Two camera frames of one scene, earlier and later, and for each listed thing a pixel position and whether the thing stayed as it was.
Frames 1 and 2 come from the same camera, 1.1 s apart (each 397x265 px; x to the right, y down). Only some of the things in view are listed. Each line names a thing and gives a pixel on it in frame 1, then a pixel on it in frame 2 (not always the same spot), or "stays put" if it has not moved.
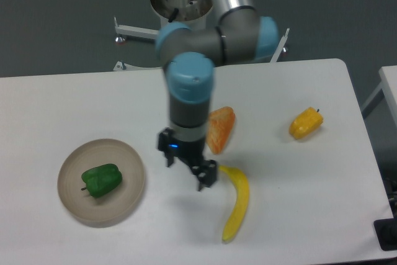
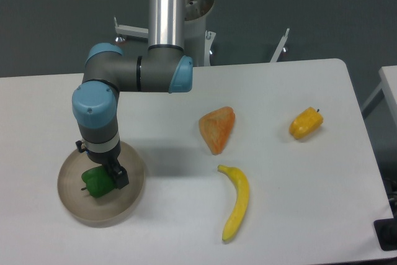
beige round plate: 94,152 stays put
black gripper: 192,150 -> 118,173
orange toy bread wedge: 220,124 stays put
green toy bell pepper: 100,180 stays put
